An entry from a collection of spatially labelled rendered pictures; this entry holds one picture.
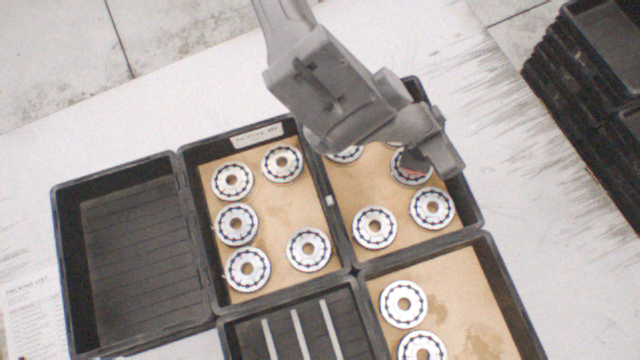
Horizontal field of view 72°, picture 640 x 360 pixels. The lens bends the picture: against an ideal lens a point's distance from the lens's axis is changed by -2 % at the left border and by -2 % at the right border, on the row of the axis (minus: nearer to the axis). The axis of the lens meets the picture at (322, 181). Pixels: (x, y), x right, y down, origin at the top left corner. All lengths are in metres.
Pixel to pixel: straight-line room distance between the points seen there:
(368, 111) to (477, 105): 0.95
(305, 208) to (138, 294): 0.43
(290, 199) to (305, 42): 0.70
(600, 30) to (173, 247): 1.63
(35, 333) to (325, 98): 1.11
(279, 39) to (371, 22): 1.06
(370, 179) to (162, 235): 0.52
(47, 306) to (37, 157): 0.44
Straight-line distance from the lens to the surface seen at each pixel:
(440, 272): 1.07
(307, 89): 0.43
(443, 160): 0.87
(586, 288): 1.32
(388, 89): 0.46
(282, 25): 0.46
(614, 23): 2.02
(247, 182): 1.09
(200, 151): 1.10
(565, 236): 1.33
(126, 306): 1.15
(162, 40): 2.51
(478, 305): 1.08
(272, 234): 1.07
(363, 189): 1.09
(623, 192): 1.98
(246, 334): 1.06
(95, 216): 1.23
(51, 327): 1.38
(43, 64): 2.72
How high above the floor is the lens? 1.87
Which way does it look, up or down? 70 degrees down
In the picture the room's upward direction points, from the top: 7 degrees counter-clockwise
